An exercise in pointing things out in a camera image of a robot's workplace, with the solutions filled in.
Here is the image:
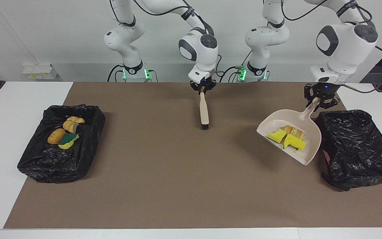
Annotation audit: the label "brown bread roll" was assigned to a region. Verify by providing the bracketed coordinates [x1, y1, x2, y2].
[47, 128, 66, 145]

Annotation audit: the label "yellow sponge wedge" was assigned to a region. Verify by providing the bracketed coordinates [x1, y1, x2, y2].
[267, 129, 287, 144]

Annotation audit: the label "black trash bag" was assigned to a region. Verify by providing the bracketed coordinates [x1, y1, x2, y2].
[17, 104, 106, 184]
[312, 110, 382, 192]

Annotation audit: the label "black base cable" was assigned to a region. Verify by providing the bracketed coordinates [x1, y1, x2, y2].
[220, 66, 244, 82]
[107, 64, 125, 82]

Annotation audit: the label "beige plastic dustpan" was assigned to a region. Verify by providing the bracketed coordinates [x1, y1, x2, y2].
[256, 97, 322, 166]

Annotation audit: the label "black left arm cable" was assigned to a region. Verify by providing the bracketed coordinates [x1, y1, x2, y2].
[342, 45, 382, 94]

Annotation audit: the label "brown table mat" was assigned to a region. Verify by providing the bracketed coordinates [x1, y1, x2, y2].
[4, 82, 382, 229]

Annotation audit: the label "yellow green sponge piece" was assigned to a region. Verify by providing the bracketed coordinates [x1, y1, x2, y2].
[58, 133, 80, 150]
[283, 133, 307, 151]

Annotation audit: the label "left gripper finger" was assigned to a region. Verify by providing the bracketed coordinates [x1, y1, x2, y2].
[304, 85, 314, 107]
[320, 99, 340, 109]

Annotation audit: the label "beige brush black bristles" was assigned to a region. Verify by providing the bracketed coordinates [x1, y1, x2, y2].
[199, 91, 210, 130]

